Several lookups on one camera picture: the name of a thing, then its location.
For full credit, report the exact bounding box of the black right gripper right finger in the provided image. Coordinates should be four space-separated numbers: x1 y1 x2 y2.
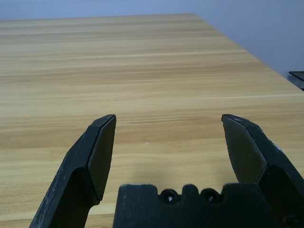
221 114 304 228

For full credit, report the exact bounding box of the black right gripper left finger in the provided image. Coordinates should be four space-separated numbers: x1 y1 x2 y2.
28 114 117 228

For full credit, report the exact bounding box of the black stand with flat plate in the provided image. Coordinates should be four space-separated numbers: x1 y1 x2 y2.
288 70 304 91

